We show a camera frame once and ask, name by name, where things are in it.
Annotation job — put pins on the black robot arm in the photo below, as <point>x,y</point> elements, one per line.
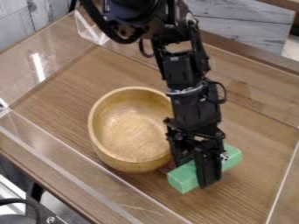
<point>164,22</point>

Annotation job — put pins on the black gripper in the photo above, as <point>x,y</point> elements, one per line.
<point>195,119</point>

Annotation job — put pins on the black metal base bracket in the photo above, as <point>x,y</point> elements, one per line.
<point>40,213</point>

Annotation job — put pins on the green rectangular block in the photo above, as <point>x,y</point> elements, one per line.
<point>182,178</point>

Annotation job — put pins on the black table leg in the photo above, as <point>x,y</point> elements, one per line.
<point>36,191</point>

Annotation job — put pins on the brown wooden bowl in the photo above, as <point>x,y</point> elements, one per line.
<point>127,131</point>

